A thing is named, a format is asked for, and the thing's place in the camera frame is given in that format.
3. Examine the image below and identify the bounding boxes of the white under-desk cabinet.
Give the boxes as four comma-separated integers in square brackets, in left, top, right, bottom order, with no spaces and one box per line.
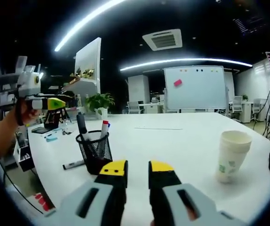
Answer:
[12,140,36,172]

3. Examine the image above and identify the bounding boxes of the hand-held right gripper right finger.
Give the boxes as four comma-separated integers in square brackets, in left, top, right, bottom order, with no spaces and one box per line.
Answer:
[148,160,245,226]

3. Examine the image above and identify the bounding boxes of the white curved display shelf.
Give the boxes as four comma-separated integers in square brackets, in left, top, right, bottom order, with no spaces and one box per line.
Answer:
[62,37,102,99]

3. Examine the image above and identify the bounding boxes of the dark markers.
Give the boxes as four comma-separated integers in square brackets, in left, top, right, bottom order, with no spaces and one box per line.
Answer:
[76,112,90,142]

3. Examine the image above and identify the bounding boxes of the person's left hand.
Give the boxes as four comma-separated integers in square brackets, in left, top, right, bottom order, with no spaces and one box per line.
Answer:
[24,101,41,125]

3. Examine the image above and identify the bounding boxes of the white office chair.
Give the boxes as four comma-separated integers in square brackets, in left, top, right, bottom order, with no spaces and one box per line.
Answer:
[127,101,142,115]
[252,98,264,122]
[230,95,244,121]

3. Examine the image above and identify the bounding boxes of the black mesh pen holder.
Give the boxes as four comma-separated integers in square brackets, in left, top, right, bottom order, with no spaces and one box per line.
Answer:
[75,130,113,175]

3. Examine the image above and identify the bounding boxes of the red whiteboard marker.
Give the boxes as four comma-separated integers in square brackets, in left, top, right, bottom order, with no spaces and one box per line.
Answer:
[99,120,110,139]

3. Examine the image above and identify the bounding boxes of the long curved ceiling light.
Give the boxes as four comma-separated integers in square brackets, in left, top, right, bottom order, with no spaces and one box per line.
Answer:
[54,0,126,52]
[119,58,253,72]

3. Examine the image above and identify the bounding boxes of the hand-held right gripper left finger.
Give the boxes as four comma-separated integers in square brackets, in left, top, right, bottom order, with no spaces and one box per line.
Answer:
[43,159,129,226]

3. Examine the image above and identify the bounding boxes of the small black open laptop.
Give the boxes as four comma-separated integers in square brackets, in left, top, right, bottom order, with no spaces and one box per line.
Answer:
[31,110,62,135]

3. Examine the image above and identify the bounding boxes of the white printed paper cup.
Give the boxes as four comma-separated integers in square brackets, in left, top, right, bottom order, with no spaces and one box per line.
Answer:
[221,130,253,148]
[220,143,251,155]
[214,152,247,184]

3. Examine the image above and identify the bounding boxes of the grey metal storage rack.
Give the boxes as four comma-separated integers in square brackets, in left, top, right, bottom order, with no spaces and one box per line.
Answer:
[0,56,43,111]

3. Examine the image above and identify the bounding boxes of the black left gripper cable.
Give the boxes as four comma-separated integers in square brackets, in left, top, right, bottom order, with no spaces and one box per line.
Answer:
[0,160,44,215]

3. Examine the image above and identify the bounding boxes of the green potted plant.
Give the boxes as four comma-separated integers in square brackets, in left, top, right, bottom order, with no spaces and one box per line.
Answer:
[85,93,115,120]

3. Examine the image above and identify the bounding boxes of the hanging dark display screen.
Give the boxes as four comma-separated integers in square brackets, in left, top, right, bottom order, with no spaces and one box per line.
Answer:
[232,16,267,35]

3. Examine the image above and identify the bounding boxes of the gold ornaments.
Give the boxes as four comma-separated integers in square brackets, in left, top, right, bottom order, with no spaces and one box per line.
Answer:
[70,67,95,80]

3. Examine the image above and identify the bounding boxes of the large rolling whiteboard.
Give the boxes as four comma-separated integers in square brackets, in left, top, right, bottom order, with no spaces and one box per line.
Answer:
[163,65,227,111]

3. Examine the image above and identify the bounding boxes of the clear plastic bag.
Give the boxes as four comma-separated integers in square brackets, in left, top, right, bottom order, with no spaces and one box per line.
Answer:
[61,119,76,136]

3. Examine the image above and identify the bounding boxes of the black tripod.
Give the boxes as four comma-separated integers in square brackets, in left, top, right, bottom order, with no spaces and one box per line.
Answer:
[59,98,72,123]

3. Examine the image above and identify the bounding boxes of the ceiling air conditioner vent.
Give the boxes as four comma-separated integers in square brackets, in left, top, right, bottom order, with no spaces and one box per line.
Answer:
[142,28,182,51]

